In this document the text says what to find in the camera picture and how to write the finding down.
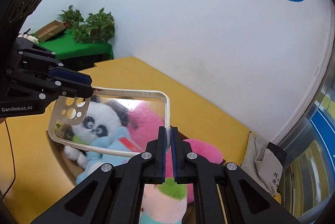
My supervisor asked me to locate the pink pig plush toy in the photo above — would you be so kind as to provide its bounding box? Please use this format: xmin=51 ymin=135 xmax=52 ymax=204
xmin=139 ymin=178 xmax=188 ymax=223

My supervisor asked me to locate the light blue plush toy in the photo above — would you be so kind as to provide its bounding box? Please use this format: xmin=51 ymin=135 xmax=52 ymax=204
xmin=76 ymin=126 xmax=143 ymax=184

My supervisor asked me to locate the panda plush toy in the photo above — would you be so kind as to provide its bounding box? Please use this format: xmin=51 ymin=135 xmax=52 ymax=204
xmin=64 ymin=97 xmax=128 ymax=170

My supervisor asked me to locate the clear white phone case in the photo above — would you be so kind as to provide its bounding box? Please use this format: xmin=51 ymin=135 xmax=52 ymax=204
xmin=48 ymin=87 xmax=170 ymax=158

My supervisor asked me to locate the green cloth covered table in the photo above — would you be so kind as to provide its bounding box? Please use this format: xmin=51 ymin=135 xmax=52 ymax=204
xmin=40 ymin=30 xmax=114 ymax=71

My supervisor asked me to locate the small cardboard box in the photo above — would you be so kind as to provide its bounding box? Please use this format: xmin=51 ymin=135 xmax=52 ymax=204
xmin=35 ymin=21 xmax=65 ymax=42

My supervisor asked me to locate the beige canvas tote bag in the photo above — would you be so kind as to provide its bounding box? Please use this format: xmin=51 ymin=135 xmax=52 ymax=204
xmin=241 ymin=132 xmax=287 ymax=197

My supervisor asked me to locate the brown cardboard box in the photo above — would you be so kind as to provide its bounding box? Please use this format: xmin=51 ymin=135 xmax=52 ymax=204
xmin=48 ymin=137 xmax=84 ymax=184

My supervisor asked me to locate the green potted plant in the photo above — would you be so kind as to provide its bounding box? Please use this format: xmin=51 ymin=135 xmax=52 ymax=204
xmin=58 ymin=5 xmax=84 ymax=28
xmin=72 ymin=8 xmax=115 ymax=43

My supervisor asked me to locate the blue banner glass partition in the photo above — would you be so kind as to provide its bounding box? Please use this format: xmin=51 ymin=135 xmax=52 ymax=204
xmin=279 ymin=57 xmax=334 ymax=223

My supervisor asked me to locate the black cable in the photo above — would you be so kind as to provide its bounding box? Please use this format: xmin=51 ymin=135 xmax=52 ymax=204
xmin=0 ymin=118 xmax=17 ymax=201

